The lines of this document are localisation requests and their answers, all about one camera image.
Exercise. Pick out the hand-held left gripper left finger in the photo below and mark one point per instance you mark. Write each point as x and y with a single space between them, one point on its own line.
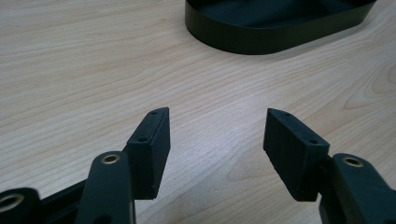
151 155

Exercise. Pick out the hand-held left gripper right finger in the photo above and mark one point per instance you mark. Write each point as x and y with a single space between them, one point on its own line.
294 155

